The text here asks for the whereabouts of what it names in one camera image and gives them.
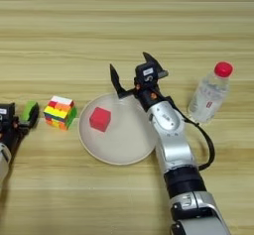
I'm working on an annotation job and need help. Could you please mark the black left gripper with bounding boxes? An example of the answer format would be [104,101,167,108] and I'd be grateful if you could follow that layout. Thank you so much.
[0,103,41,152]

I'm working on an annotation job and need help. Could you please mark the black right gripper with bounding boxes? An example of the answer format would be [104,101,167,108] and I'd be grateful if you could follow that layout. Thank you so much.
[109,51,175,112]

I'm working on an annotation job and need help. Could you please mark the green rectangular block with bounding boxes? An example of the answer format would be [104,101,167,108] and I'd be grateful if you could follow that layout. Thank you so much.
[21,100,38,123]

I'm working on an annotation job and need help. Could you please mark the multicoloured puzzle cube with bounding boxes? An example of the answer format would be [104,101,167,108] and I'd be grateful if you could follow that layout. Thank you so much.
[43,94,78,131]

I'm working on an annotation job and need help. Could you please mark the red cube block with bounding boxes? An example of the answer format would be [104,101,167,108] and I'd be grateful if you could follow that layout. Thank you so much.
[88,106,112,133]

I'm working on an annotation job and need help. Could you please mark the clear bottle with red cap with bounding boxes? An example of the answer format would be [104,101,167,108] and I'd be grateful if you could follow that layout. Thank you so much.
[187,60,234,125]

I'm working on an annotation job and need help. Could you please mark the right gripper labelled black box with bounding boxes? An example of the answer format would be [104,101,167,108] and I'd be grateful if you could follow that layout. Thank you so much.
[134,62,161,86]

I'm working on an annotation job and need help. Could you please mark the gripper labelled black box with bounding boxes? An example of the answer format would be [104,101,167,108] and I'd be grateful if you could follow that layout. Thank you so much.
[0,102,16,125]
[134,62,161,86]

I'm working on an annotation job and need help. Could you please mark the left gripper labelled black box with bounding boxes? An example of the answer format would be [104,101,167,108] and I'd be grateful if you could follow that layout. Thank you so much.
[0,102,16,125]

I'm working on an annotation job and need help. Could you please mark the round beige plate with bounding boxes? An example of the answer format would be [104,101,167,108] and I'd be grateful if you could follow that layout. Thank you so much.
[77,92,157,167]

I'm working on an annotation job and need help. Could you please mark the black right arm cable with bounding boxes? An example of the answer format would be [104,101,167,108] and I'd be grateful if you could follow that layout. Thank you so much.
[171,99,216,173]

